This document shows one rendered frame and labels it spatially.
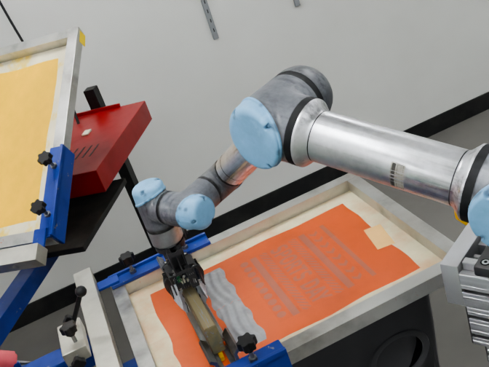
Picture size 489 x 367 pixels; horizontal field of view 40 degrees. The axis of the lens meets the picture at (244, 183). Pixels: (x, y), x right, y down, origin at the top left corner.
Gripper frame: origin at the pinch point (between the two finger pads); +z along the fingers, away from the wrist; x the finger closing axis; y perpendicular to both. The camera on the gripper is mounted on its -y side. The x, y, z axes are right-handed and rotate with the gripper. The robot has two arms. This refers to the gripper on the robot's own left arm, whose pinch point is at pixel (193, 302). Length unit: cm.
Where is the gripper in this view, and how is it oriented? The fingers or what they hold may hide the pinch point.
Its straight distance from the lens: 171.4
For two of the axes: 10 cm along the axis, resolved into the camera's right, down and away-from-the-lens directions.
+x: 9.0, -4.0, 1.9
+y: 3.4, 3.5, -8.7
